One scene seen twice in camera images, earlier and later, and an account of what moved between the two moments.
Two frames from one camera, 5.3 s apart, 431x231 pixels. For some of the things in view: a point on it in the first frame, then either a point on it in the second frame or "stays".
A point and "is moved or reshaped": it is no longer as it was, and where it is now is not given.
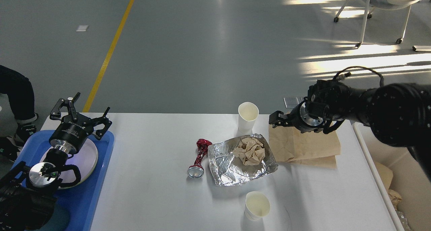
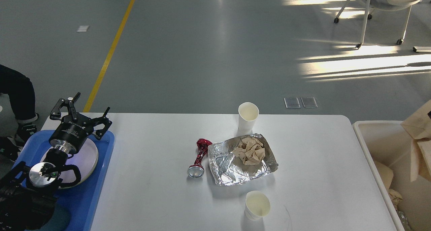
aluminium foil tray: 227,169 stays
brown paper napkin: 250,151 stays
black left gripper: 70,135 stays
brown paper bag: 310,149 is moved or reshaped
